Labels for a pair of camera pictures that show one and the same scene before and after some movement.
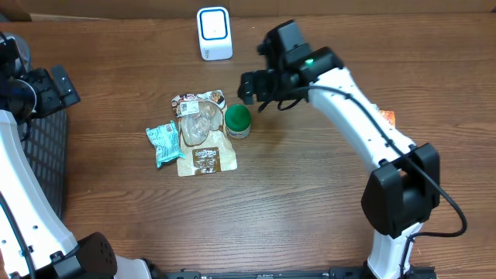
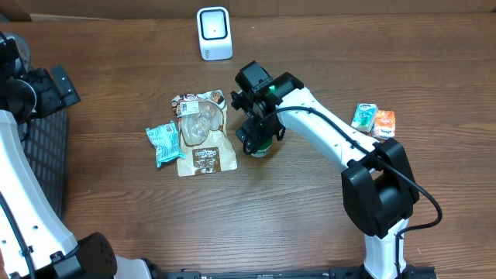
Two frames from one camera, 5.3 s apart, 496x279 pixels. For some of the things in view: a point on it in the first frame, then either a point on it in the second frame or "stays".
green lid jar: (238, 122) -> (257, 146)
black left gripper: (55, 100) stays
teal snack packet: (165, 138) stays
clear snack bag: (203, 133) stays
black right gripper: (262, 80) -> (257, 132)
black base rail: (334, 273) stays
